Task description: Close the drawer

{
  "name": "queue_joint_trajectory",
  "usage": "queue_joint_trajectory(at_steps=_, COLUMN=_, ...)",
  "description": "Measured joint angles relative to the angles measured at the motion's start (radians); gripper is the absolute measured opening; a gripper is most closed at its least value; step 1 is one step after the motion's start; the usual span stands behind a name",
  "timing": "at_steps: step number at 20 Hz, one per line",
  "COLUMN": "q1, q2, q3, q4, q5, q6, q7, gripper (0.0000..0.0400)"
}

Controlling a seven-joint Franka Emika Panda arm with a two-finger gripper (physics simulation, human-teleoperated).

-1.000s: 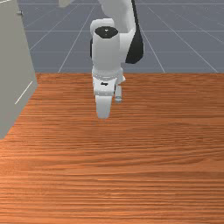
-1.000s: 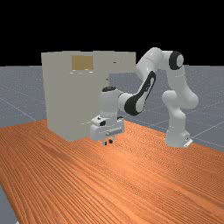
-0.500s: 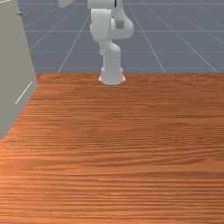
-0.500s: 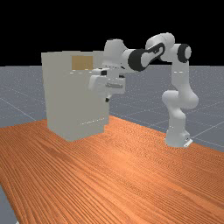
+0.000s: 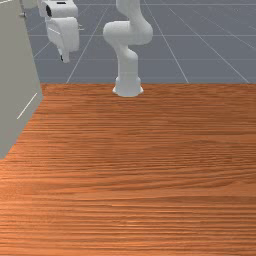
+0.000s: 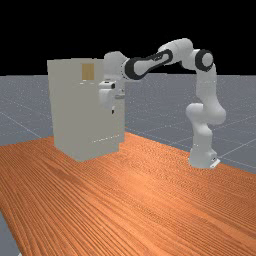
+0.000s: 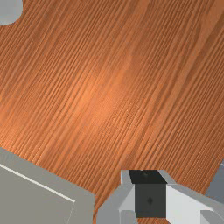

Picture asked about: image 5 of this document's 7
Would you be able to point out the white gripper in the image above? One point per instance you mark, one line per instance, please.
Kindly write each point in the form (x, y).
(63, 33)

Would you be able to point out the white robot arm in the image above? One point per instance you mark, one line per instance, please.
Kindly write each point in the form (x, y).
(128, 66)

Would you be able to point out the pale grey cabinet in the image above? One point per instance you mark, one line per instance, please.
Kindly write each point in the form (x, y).
(15, 83)

